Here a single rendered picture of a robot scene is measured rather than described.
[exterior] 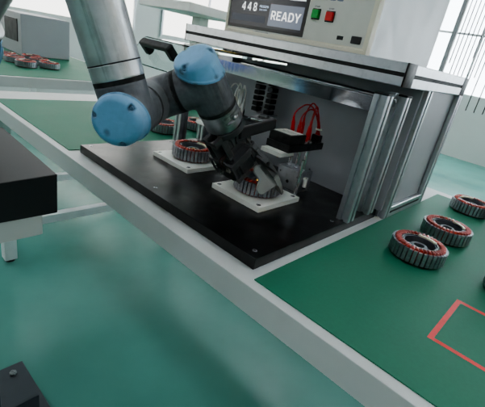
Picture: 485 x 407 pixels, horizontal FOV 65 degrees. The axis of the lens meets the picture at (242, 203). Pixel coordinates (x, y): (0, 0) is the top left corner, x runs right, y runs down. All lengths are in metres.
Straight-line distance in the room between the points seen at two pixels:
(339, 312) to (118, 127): 0.42
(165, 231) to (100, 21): 0.38
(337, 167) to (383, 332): 0.55
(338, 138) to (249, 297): 0.57
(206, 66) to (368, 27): 0.39
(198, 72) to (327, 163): 0.54
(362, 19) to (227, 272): 0.59
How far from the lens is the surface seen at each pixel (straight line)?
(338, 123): 1.05
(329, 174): 1.07
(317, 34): 0.97
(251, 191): 0.85
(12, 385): 1.47
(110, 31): 0.57
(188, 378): 1.47
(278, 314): 0.59
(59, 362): 1.52
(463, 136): 7.27
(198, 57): 0.66
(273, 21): 1.05
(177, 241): 0.72
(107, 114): 0.56
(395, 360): 0.58
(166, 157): 1.03
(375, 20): 0.90
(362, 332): 0.60
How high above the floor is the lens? 1.09
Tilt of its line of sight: 22 degrees down
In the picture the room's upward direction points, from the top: 11 degrees clockwise
